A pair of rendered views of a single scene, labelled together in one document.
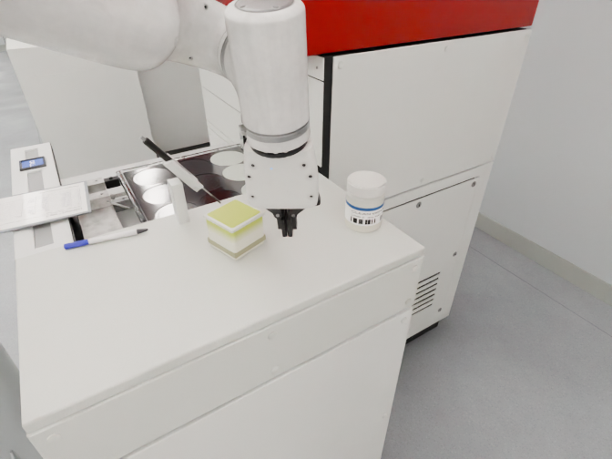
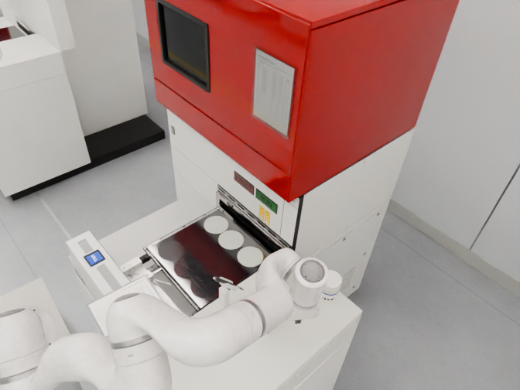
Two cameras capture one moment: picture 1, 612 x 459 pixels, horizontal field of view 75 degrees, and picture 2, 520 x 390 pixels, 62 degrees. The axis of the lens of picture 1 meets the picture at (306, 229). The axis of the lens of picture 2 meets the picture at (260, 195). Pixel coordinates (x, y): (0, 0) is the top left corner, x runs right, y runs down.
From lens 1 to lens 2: 0.88 m
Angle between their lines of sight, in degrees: 13
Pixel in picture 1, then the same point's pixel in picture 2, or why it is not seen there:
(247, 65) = (305, 293)
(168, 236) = not seen: hidden behind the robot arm
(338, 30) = (307, 183)
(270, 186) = (298, 314)
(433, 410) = (353, 360)
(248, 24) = (309, 288)
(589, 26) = (455, 72)
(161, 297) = (239, 365)
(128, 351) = not seen: outside the picture
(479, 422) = (383, 364)
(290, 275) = (299, 340)
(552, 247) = (429, 220)
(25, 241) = not seen: hidden behind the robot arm
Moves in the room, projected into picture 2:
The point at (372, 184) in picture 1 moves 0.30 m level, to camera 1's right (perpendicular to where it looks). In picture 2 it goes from (335, 282) to (421, 273)
